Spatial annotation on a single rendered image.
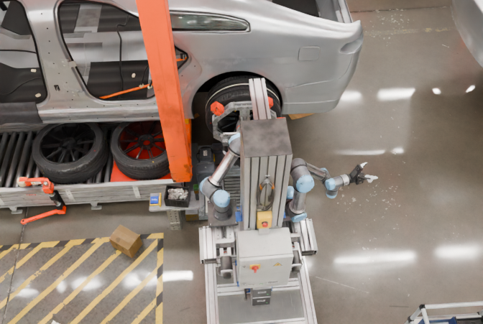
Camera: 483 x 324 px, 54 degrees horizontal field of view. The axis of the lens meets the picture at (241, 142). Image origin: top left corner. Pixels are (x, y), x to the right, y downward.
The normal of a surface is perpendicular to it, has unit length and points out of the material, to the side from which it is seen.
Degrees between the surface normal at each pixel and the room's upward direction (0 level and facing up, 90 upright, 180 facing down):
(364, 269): 0
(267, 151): 0
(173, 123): 90
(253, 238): 0
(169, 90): 90
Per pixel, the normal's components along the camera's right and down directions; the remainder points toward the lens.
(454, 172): 0.00, -0.61
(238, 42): 0.06, 0.69
